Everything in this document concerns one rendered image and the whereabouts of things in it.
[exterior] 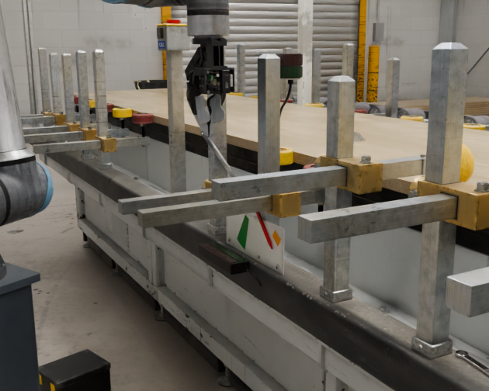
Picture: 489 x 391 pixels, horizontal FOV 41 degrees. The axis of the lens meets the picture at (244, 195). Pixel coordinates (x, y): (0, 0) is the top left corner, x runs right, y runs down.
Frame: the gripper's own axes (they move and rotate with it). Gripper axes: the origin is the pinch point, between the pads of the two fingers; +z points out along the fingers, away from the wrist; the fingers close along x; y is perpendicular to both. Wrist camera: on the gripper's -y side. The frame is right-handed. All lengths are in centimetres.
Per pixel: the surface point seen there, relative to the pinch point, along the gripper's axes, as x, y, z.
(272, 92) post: 7.8, 15.9, -8.8
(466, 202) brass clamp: 5, 71, 3
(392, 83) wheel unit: 115, -71, -3
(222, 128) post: 8.4, -9.1, 1.2
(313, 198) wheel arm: 15.7, 19.5, 14.0
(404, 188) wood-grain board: 26.7, 35.7, 9.8
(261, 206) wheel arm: 2.8, 19.6, 14.0
